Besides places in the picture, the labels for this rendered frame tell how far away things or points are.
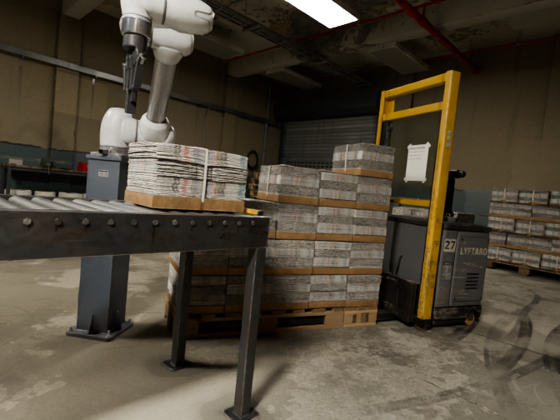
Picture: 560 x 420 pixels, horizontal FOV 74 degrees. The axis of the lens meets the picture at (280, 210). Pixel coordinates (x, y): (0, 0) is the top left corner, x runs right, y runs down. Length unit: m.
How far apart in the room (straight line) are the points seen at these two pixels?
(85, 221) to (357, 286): 2.02
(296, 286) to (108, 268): 1.12
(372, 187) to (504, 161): 6.02
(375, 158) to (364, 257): 0.69
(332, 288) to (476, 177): 6.36
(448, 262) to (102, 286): 2.34
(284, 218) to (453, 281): 1.45
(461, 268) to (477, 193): 5.50
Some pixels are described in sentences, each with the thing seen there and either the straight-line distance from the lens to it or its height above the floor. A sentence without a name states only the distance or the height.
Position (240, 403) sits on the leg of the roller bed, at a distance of 1.66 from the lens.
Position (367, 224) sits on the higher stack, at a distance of 2.68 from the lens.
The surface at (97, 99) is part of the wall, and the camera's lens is 8.98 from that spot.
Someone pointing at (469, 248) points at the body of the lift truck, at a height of 0.61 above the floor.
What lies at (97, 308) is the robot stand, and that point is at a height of 0.16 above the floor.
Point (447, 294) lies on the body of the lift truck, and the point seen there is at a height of 0.26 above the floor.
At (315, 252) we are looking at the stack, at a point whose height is 0.53.
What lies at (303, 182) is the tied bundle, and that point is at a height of 0.97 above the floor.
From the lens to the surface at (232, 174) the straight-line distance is 1.46.
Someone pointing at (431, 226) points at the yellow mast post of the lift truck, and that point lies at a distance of 2.84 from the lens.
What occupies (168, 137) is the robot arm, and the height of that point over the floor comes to 1.15.
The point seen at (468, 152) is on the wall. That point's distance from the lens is 8.73.
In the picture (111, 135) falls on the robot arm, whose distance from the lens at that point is 2.26.
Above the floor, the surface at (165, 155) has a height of 0.99.
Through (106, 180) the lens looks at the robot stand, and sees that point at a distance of 2.24.
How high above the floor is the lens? 0.91
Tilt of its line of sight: 3 degrees down
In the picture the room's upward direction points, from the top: 6 degrees clockwise
